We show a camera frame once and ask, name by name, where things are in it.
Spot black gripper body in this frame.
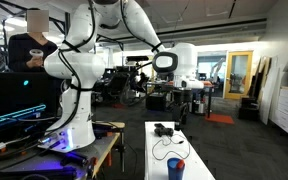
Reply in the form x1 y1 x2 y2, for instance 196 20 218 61
172 88 193 116

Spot orange capped marker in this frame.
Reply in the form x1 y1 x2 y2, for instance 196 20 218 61
176 159 186 170

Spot white handheld controller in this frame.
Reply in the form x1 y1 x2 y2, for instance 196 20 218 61
28 48 45 58

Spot person hand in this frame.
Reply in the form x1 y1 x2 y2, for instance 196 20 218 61
26 55 44 69

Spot black handheld device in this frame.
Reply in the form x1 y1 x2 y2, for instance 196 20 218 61
153 122 175 138

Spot black equipment box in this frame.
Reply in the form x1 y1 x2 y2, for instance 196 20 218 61
145 92 167 112

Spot black desk orange top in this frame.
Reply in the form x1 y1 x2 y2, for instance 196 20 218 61
165 79 216 119

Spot orange floor mat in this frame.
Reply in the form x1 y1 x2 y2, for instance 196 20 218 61
204 113 236 126

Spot blue plastic cup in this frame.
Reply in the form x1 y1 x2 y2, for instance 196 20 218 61
166 157 186 180

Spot yellow framed door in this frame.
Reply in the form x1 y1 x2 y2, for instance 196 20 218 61
223 50 254 100

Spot black floor boxes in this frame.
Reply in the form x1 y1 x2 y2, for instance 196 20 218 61
238 96 261 122

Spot black office chair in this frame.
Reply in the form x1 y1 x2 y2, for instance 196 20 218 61
105 71 132 103

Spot robot mounting table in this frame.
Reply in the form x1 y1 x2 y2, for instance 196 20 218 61
0 120 126 180

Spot white leaning boards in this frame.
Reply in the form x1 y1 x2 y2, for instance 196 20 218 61
258 55 282 126

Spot black computer monitor cyan light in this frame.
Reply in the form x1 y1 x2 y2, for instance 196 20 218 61
0 71 63 134

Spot person in dark sweater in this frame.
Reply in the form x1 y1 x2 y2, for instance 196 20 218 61
7 6 59 73

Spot black camera bar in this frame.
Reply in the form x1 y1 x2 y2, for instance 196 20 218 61
125 55 150 63

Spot black handle tool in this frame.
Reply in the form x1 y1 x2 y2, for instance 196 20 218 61
59 151 89 168

